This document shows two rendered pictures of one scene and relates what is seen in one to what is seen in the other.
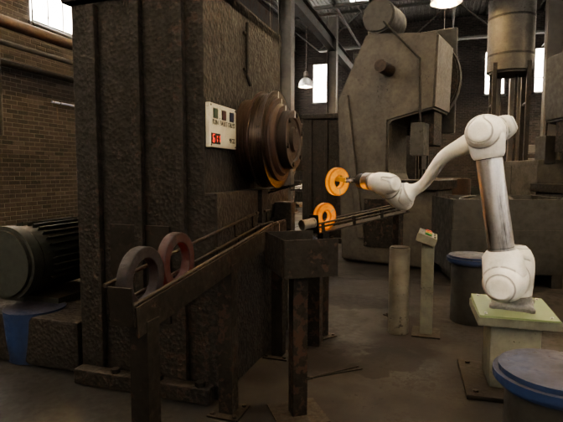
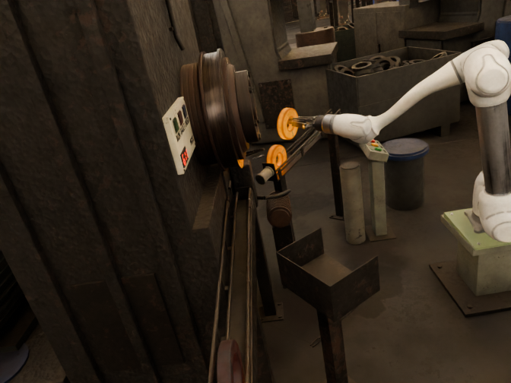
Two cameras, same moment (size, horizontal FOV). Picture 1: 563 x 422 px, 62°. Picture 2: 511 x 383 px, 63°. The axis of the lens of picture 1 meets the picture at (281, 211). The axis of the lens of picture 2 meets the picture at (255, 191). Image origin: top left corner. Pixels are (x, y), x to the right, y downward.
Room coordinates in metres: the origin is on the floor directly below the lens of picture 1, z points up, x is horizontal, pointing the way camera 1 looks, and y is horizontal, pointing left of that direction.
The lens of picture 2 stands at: (0.73, 0.36, 1.51)
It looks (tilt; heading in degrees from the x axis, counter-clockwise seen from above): 25 degrees down; 347
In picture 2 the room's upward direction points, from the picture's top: 11 degrees counter-clockwise
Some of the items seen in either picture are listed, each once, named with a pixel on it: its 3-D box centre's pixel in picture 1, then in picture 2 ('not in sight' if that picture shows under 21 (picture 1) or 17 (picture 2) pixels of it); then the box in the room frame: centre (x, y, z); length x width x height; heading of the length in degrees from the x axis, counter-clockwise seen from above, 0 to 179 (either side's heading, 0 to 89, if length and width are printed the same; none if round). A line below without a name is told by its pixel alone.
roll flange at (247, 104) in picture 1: (256, 140); (204, 114); (2.36, 0.12, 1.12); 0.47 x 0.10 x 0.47; 162
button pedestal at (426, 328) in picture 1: (426, 282); (376, 190); (2.75, -0.87, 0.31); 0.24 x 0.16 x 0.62; 162
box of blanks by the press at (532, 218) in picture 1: (494, 235); (386, 96); (4.26, -1.95, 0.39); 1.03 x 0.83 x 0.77; 87
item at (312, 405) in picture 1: (299, 326); (334, 336); (1.77, -0.07, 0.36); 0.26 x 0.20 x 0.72; 17
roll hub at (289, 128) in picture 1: (291, 139); (249, 106); (2.30, -0.05, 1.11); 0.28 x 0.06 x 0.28; 162
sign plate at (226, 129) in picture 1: (221, 127); (181, 133); (2.05, 0.26, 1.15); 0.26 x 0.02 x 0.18; 162
